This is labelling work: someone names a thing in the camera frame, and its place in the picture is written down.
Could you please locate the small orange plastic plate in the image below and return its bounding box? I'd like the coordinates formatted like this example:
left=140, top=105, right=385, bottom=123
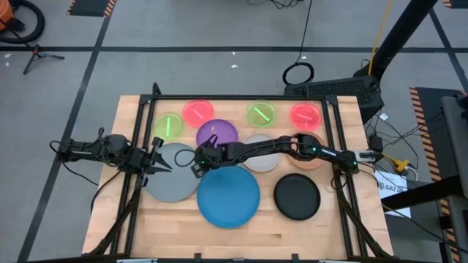
left=284, top=131, right=327, bottom=171

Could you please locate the black power adapter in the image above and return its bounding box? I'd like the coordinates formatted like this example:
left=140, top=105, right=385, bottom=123
left=368, top=134, right=385, bottom=153

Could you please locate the black metal table frame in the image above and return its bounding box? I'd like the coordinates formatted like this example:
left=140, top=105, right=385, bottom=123
left=82, top=82, right=394, bottom=259

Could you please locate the black coiled floor cable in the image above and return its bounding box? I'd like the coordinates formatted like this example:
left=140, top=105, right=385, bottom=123
left=282, top=0, right=316, bottom=86

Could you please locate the large grey plastic plate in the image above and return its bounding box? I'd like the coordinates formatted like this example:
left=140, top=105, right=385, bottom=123
left=144, top=142, right=203, bottom=204

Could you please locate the yellow hanging cable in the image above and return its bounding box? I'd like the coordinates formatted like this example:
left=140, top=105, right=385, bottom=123
left=367, top=0, right=395, bottom=77

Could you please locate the black vacuum hose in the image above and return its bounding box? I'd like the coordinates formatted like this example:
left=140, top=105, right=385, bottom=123
left=0, top=0, right=46, bottom=45

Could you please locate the white paper label sheet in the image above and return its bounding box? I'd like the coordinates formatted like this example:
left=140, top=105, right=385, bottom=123
left=374, top=169, right=412, bottom=219

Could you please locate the clear pink plastic plate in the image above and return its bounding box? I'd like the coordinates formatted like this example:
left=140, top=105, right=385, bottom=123
left=181, top=99, right=216, bottom=129
left=289, top=102, right=323, bottom=132

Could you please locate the small light grey plate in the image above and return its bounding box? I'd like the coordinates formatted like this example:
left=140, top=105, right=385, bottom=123
left=241, top=133, right=284, bottom=173

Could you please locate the black slanted pole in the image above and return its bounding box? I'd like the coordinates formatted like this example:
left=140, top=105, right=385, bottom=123
left=352, top=0, right=439, bottom=80

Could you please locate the black computer case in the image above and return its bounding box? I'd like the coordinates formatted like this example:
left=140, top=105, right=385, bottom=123
left=284, top=75, right=385, bottom=123

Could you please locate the black cross beam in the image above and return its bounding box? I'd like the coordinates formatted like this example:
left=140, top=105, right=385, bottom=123
left=380, top=174, right=464, bottom=212

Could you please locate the small black plastic plate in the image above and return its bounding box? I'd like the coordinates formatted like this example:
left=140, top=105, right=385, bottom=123
left=273, top=172, right=322, bottom=221

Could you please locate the black tripod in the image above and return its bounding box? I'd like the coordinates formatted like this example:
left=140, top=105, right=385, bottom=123
left=22, top=43, right=66, bottom=76

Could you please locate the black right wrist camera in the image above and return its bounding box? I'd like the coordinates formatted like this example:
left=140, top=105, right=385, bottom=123
left=190, top=163, right=207, bottom=180

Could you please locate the large blue plastic plate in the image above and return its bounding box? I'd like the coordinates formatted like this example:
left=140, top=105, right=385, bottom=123
left=196, top=165, right=262, bottom=230

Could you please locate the yellow cable connector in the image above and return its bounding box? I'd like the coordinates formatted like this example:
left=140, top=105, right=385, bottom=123
left=382, top=152, right=410, bottom=173

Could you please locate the black right gripper cable loop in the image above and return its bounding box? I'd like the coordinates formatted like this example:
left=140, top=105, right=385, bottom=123
left=174, top=148, right=200, bottom=169

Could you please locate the clear green plastic plate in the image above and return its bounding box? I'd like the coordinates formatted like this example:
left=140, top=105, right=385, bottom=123
left=152, top=110, right=185, bottom=143
left=245, top=99, right=279, bottom=130

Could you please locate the purple plastic plate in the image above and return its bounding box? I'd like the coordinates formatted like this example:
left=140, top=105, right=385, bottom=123
left=195, top=118, right=240, bottom=149

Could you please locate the orange vacuum cleaner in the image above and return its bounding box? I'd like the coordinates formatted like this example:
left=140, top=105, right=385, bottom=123
left=0, top=0, right=16, bottom=32

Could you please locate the long hazard striped floor mat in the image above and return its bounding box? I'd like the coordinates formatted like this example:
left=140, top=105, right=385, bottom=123
left=408, top=86, right=468, bottom=263

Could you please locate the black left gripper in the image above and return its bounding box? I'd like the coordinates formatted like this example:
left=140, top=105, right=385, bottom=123
left=126, top=145, right=173, bottom=176

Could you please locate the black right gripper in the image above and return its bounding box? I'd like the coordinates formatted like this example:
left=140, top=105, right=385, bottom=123
left=196, top=134, right=224, bottom=172

